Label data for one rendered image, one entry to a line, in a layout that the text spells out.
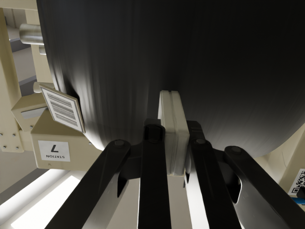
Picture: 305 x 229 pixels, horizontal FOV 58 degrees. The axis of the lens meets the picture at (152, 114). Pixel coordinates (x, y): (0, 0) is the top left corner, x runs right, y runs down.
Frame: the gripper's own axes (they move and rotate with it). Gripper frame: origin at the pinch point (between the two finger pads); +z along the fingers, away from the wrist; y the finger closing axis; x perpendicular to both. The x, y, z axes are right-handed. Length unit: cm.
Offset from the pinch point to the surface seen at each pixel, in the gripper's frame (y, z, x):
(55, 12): -9.1, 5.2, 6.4
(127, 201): -20, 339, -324
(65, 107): -9.5, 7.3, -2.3
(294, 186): 29.7, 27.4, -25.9
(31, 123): -41, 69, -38
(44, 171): -161, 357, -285
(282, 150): 26.3, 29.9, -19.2
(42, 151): -33, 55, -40
